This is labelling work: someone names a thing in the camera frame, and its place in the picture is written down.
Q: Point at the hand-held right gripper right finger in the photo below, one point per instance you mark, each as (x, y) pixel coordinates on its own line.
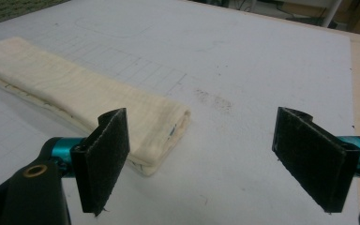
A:
(312, 159)

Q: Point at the white metal stand leg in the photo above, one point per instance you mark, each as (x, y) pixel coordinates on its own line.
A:
(330, 14)

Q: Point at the green carpet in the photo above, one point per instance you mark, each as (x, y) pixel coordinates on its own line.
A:
(9, 9)

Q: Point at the cream cloth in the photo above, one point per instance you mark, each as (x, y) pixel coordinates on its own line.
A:
(75, 93)

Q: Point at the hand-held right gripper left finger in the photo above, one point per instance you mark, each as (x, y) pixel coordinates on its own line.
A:
(101, 162)

